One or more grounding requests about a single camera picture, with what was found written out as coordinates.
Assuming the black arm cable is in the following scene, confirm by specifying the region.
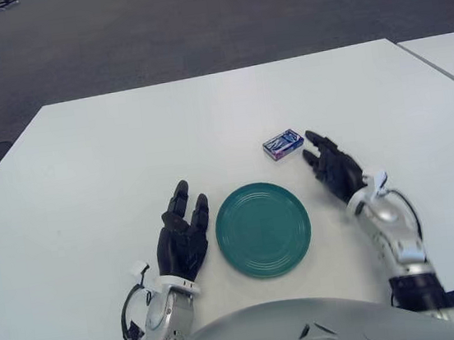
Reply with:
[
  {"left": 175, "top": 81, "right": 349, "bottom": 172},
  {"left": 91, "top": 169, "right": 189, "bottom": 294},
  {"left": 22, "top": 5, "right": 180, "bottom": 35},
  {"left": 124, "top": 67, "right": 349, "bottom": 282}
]
[
  {"left": 116, "top": 282, "right": 157, "bottom": 340},
  {"left": 389, "top": 185, "right": 424, "bottom": 244}
]

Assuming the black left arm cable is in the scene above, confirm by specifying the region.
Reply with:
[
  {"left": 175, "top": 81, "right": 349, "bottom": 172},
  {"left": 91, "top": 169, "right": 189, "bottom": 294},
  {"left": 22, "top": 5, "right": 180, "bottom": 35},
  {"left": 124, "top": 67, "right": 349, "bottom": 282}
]
[{"left": 116, "top": 282, "right": 157, "bottom": 340}]

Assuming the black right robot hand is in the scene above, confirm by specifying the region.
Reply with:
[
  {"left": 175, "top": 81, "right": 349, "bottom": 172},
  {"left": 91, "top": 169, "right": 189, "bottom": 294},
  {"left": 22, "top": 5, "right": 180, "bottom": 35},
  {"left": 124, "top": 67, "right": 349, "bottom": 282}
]
[{"left": 299, "top": 123, "right": 371, "bottom": 211}]

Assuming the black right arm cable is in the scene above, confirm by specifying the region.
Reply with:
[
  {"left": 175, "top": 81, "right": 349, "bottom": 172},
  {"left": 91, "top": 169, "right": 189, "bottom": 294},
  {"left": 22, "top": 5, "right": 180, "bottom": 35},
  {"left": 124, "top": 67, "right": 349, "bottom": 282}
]
[{"left": 389, "top": 185, "right": 424, "bottom": 244}]

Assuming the blue gum pack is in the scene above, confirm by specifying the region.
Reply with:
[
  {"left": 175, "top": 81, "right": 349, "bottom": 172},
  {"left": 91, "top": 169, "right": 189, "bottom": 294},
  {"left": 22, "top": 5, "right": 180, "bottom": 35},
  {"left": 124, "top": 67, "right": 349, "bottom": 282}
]
[{"left": 261, "top": 127, "right": 308, "bottom": 164}]

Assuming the grey robot torso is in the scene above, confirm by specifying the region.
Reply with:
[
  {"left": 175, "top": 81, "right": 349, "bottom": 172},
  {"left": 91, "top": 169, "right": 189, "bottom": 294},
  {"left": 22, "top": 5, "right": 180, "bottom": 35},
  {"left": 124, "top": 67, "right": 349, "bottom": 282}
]
[{"left": 132, "top": 278, "right": 454, "bottom": 340}]

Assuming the green round plate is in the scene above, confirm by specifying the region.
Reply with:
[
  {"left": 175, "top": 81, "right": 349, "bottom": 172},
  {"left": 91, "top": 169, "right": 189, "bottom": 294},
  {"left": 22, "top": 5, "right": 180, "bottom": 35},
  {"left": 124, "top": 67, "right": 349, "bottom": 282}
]
[{"left": 210, "top": 175, "right": 318, "bottom": 284}]

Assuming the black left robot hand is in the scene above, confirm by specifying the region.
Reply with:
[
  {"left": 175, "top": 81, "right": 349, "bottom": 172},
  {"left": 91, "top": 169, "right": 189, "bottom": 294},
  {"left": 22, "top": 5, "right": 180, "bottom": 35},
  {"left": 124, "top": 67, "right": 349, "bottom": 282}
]
[{"left": 146, "top": 176, "right": 219, "bottom": 289}]

